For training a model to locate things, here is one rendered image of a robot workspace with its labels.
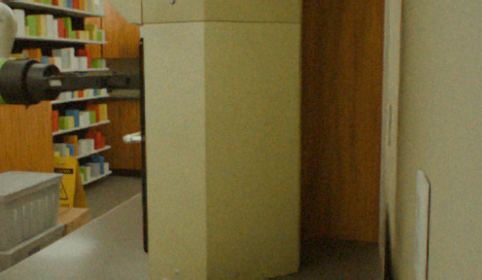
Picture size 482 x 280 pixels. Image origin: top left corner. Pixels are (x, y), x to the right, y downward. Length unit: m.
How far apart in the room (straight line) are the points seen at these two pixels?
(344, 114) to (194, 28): 0.47
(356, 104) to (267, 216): 0.37
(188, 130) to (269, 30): 0.23
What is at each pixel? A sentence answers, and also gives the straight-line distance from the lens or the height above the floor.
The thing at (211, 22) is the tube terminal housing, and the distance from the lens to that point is 0.93.
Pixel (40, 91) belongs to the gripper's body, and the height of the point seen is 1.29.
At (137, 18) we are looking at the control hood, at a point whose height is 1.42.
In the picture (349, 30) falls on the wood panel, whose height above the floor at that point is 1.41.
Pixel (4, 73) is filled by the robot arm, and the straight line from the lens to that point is 1.11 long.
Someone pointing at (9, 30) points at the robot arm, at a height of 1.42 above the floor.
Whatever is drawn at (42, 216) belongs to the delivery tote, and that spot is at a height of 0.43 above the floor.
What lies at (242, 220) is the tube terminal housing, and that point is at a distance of 1.00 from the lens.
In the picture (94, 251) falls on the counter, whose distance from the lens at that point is 1.22.
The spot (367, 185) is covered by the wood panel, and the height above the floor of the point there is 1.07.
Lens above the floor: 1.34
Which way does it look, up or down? 6 degrees down
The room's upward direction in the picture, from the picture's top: 1 degrees counter-clockwise
